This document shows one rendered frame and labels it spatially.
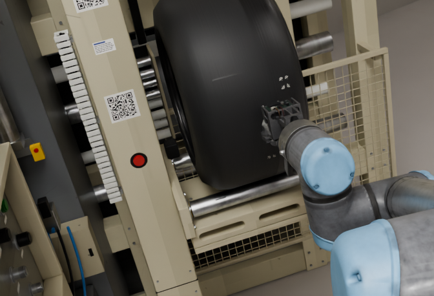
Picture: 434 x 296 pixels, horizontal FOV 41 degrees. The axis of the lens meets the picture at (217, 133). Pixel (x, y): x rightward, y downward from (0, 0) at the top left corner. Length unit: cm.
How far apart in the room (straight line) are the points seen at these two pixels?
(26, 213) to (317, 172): 71
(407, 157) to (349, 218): 233
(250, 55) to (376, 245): 88
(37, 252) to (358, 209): 78
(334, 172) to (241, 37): 46
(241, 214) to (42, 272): 52
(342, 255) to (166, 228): 118
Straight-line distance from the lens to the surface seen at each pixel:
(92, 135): 151
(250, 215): 158
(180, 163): 180
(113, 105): 147
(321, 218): 107
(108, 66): 144
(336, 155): 101
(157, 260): 172
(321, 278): 263
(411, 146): 349
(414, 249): 51
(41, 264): 150
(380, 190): 109
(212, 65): 132
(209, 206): 156
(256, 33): 135
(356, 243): 51
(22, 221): 143
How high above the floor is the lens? 176
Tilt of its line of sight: 27 degrees down
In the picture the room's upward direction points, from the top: 13 degrees counter-clockwise
